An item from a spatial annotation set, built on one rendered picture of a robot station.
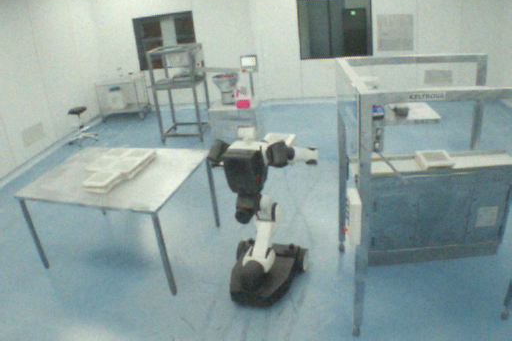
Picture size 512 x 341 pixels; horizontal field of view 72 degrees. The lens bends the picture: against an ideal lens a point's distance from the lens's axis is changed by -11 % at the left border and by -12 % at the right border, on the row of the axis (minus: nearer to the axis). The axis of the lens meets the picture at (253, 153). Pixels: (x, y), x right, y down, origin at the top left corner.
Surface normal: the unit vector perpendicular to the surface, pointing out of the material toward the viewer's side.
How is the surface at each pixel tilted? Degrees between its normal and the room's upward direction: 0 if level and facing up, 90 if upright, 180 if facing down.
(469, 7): 90
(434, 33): 90
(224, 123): 90
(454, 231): 90
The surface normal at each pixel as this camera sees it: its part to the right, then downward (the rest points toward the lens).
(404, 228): -0.08, 0.40
